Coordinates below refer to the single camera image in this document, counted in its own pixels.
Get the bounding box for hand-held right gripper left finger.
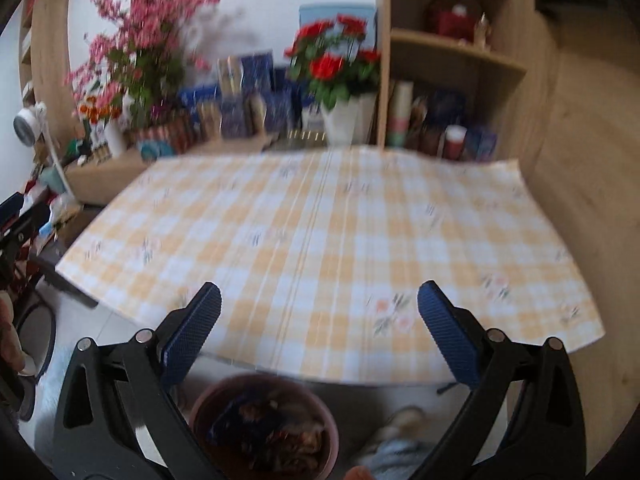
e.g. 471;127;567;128
52;281;223;480

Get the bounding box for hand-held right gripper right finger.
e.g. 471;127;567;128
417;280;583;480

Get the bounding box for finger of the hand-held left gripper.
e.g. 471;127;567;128
0;192;47;242
0;240;25;286

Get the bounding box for brown round waste bin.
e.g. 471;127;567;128
189;372;340;480

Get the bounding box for brown snack bag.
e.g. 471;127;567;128
240;400;327;467

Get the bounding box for person's left hand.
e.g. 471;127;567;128
0;293;29;377

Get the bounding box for white round desk fan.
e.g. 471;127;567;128
12;102;68;196

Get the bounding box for low wooden cabinet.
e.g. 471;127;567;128
62;132;281;206

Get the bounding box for white ribbed vase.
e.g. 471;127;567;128
102;119;127;158

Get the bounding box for orange artificial flowers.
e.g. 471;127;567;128
77;97;123;123

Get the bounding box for yellow plaid floral tablecloth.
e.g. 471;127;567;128
55;145;606;386

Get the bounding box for colourful patterned basket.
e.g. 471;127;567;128
125;115;197;160

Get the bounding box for red paper cup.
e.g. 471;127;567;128
444;125;468;160

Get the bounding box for small blue carton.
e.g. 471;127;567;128
465;127;498;161

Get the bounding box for flat blue gift box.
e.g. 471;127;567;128
180;85;221;112

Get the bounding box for pink artificial blossom plant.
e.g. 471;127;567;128
65;0;221;128

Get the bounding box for dark blue printed box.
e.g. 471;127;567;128
430;90;468;131

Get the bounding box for stack of pastel paper cups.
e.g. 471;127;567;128
387;80;415;148

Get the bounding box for gold embossed tray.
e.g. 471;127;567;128
277;127;328;149

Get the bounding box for blue and white box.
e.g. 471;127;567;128
300;100;326;132

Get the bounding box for wooden shelf unit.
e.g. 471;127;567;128
375;0;532;162

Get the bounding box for red artificial rose bouquet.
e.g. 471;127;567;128
284;15;382;111

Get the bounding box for small glass bottle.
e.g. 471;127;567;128
474;12;493;51

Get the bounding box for light blue board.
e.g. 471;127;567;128
299;4;377;53

